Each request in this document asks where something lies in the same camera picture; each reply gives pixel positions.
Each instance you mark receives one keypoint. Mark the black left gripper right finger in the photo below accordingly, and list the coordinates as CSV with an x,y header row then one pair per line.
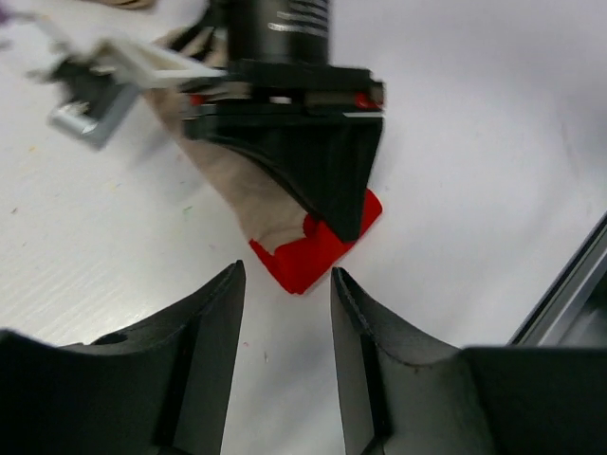
x,y
402,391

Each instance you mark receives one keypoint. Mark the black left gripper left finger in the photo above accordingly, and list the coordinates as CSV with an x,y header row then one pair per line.
x,y
159,386

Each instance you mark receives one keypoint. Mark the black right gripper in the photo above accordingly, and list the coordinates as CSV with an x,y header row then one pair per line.
x,y
313,127

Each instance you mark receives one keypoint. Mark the aluminium frame rail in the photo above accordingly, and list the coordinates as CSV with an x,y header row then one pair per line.
x,y
572,312

